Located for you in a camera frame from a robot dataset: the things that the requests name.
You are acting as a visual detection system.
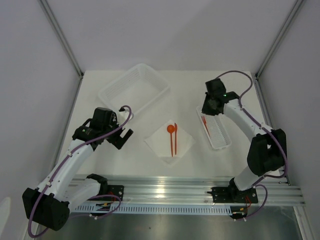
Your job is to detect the orange plastic fork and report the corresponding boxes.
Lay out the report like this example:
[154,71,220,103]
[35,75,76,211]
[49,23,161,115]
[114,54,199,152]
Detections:
[201,115,211,137]

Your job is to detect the orange plastic spoon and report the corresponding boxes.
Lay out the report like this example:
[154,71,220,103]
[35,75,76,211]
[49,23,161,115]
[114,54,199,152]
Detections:
[167,124,175,157]

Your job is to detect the white paper napkin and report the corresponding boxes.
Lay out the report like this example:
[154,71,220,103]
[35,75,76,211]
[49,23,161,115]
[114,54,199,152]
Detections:
[144,119,195,166]

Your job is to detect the orange plastic knife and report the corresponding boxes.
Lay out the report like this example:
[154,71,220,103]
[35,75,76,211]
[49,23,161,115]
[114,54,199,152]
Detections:
[174,123,178,156]

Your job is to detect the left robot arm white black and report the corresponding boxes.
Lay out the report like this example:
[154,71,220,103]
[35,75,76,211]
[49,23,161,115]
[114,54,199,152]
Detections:
[22,105,134,238]

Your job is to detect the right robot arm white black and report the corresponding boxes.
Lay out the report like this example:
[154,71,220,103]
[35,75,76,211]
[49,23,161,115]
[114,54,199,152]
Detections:
[201,78,287,203]

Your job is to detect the small white utensil tray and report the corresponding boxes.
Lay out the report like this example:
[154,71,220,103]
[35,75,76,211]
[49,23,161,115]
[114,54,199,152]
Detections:
[196,106,232,151]

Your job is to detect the large white plastic basket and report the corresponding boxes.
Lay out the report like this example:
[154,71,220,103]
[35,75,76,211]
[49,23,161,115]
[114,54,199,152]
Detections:
[97,63,170,117]

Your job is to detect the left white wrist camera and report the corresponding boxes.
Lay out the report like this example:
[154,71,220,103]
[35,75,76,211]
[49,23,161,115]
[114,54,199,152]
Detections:
[117,106,134,123]

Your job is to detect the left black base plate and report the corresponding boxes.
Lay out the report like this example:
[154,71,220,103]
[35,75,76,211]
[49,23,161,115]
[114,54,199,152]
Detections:
[98,185,125,202]

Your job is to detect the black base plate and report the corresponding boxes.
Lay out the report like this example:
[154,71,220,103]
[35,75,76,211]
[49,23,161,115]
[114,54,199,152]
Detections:
[207,186,258,204]
[98,185,125,202]

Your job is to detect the aluminium mounting rail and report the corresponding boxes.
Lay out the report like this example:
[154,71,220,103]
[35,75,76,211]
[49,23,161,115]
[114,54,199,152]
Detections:
[37,174,306,207]

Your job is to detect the white slotted cable duct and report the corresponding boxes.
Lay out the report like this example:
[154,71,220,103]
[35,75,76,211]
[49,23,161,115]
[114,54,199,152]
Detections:
[74,203,232,216]

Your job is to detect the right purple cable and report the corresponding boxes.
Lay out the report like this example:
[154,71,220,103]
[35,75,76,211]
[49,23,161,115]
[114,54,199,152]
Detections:
[214,70,288,221]

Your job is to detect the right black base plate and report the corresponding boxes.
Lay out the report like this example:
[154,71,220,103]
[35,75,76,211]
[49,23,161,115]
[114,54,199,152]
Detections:
[207,186,258,204]

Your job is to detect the right aluminium frame post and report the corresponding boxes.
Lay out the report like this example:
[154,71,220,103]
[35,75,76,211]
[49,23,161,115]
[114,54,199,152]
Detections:
[255,0,307,77]

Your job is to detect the aluminium frame post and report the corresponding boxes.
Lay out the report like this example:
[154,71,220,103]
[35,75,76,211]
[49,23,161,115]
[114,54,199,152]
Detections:
[37,0,84,79]
[255,0,307,77]

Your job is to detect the left aluminium frame post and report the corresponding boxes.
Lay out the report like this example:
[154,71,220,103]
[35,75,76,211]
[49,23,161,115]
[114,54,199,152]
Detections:
[37,0,84,79]

